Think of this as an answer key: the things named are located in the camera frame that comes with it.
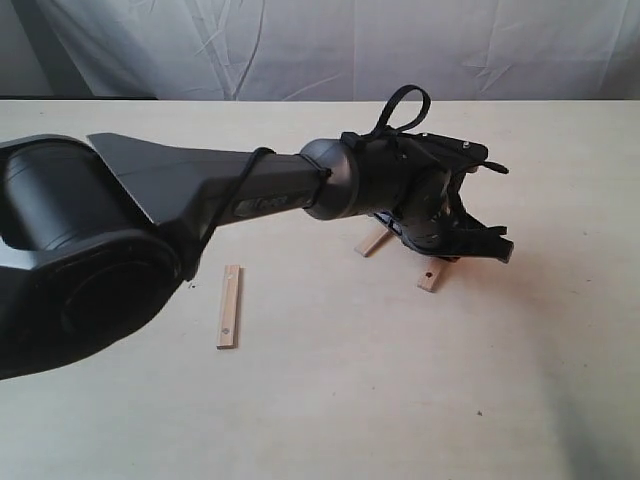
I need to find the white backdrop cloth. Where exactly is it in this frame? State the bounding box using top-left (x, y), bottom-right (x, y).
top-left (1, 1), bottom-right (639, 101)

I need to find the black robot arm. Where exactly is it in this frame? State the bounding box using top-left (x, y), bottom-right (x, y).
top-left (1, 132), bottom-right (514, 380)

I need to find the black cable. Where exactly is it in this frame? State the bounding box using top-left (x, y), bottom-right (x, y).
top-left (187, 85), bottom-right (510, 281)

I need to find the flat wood strip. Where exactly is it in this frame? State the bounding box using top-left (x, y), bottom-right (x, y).
top-left (417, 257), bottom-right (447, 293)

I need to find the plain wood strip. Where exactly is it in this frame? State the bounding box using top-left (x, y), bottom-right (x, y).
top-left (355, 227), bottom-right (393, 258)

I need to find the wood strip with two magnets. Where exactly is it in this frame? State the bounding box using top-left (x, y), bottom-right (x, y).
top-left (216, 264), bottom-right (242, 350)

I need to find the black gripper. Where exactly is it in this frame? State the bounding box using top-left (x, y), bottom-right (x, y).
top-left (371, 134), bottom-right (514, 263)

